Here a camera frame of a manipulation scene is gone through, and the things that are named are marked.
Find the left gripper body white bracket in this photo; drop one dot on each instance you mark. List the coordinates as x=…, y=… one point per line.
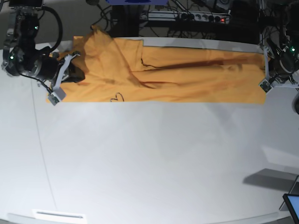
x=280, y=65

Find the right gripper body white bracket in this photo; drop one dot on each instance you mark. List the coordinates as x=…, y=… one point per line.
x=48, y=68

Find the orange T-shirt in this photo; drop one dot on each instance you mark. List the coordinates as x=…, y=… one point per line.
x=127, y=70

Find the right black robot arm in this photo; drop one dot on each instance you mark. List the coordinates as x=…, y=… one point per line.
x=21, y=58

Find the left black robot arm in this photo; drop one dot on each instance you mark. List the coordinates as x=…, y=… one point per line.
x=279, y=40

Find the dark round object right edge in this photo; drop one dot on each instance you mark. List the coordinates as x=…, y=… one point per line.
x=295, y=104

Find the white power strip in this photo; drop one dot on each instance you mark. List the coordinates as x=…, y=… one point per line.
x=199, y=16

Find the grey tablet stand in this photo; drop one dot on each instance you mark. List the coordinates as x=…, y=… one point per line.
x=293, y=190

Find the tablet with blue screen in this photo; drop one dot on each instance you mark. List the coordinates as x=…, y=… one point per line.
x=292, y=203

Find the white flat label strip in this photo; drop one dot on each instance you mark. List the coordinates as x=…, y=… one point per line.
x=47, y=213

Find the black table frame post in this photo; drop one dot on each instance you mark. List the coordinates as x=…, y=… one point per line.
x=127, y=20

